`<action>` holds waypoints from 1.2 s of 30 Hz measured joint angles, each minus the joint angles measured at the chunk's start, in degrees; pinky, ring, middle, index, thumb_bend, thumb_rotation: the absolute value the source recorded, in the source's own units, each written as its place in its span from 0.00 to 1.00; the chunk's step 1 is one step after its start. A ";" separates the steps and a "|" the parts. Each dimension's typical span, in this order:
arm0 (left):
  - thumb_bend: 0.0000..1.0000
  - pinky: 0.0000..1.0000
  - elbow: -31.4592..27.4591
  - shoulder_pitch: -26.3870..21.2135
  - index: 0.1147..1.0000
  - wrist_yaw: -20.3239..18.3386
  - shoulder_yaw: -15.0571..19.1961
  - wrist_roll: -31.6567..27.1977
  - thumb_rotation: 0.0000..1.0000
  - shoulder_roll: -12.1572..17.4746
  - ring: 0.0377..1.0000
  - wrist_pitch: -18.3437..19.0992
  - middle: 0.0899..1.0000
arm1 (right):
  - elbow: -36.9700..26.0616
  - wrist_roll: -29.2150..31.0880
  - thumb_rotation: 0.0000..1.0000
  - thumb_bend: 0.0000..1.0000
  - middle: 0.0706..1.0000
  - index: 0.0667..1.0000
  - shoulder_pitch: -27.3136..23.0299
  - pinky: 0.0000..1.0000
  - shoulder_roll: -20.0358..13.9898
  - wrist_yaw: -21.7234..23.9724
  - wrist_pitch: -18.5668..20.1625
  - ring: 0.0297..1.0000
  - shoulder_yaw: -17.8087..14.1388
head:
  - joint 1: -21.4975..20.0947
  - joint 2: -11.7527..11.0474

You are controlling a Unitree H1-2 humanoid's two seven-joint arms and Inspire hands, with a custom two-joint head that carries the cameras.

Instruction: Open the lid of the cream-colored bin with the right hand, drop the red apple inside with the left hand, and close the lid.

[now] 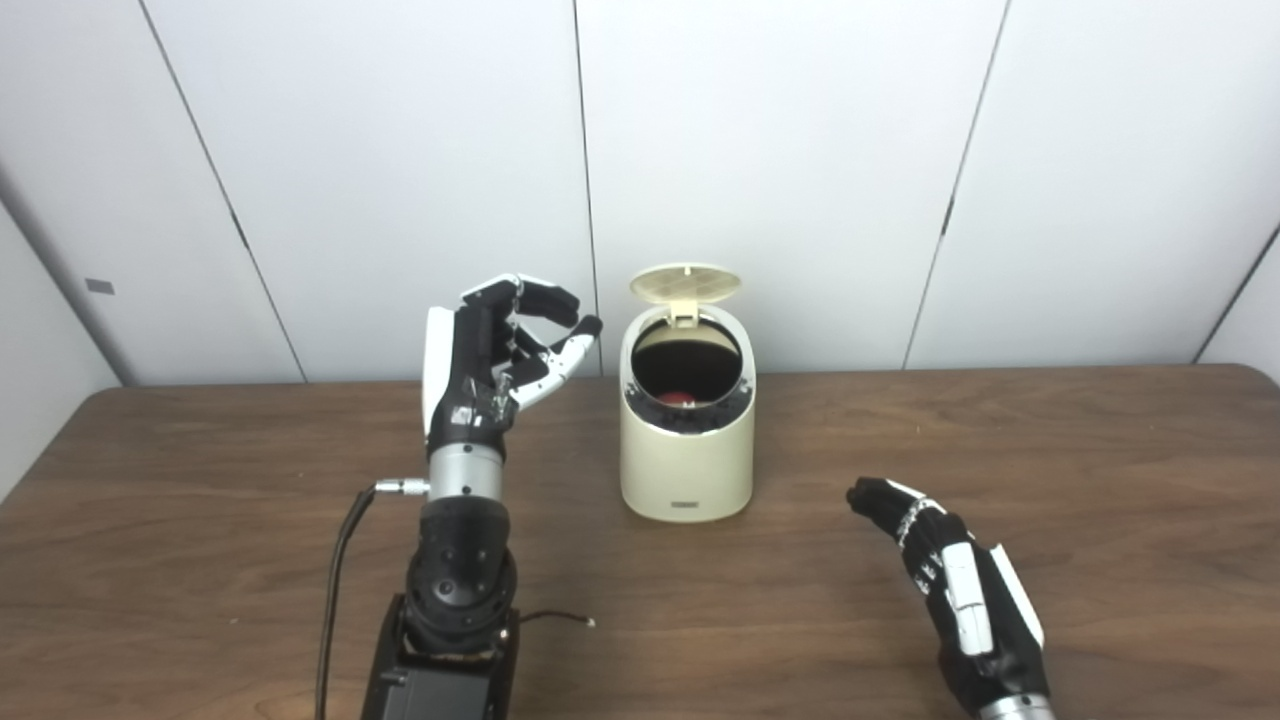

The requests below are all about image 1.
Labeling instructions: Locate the cream-colored bin body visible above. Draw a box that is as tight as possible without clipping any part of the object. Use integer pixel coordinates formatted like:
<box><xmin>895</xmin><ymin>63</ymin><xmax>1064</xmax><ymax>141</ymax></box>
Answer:
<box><xmin>619</xmin><ymin>305</ymin><xmax>756</xmax><ymax>523</ymax></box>

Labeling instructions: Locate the cream round bin lid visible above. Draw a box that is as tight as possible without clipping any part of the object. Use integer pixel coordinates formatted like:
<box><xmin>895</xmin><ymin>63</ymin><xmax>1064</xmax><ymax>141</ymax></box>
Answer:
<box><xmin>630</xmin><ymin>263</ymin><xmax>743</xmax><ymax>329</ymax></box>

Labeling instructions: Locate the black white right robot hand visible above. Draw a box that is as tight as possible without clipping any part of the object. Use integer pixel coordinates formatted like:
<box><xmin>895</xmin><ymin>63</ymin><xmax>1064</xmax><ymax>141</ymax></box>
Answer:
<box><xmin>846</xmin><ymin>477</ymin><xmax>1051</xmax><ymax>716</ymax></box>

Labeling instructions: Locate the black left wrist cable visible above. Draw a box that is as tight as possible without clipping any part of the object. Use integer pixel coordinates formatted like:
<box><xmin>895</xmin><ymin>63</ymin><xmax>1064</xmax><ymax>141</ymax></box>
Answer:
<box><xmin>315</xmin><ymin>479</ymin><xmax>431</xmax><ymax>720</ymax></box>

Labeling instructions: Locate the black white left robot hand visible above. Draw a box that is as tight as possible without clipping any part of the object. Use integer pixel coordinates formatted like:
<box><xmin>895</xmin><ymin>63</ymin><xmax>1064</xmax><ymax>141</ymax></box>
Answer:
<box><xmin>422</xmin><ymin>273</ymin><xmax>604</xmax><ymax>461</ymax></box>

